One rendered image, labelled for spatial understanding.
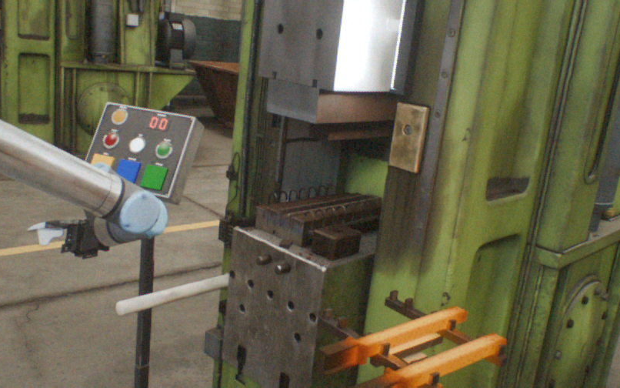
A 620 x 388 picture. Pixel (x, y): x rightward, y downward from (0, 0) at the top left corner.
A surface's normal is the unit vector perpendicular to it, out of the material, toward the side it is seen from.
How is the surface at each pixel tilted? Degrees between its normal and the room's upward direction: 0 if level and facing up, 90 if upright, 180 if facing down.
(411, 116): 90
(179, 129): 60
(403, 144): 90
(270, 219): 90
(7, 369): 0
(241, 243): 90
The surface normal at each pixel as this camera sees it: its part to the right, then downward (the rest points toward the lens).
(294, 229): -0.70, 0.11
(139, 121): -0.23, -0.30
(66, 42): 0.55, 0.27
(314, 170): 0.71, 0.26
